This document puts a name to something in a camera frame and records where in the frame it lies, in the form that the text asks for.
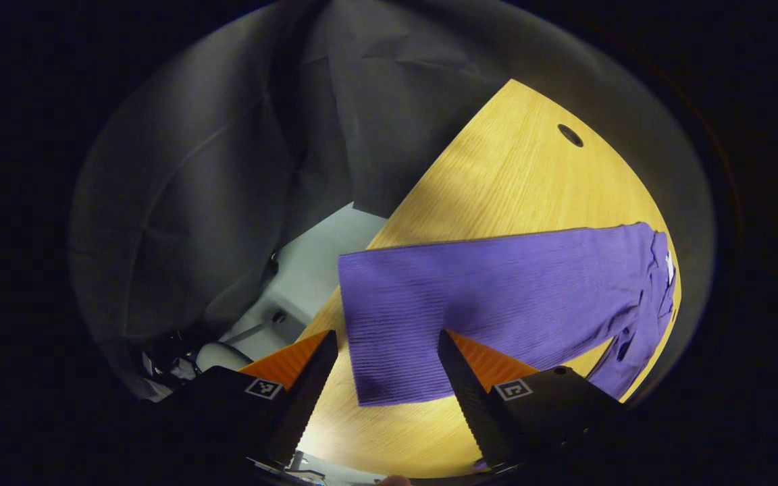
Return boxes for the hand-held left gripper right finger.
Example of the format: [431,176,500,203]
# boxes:
[437,329,626,470]

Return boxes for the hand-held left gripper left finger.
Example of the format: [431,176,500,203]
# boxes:
[159,329,339,470]

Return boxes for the purple shirt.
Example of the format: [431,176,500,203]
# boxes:
[337,221,677,407]

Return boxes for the grey metal rod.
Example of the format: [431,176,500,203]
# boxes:
[224,309,288,345]

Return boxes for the black backdrop cloth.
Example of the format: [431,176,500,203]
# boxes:
[68,0,717,406]

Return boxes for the tangle of cables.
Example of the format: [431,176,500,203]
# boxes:
[139,327,255,402]

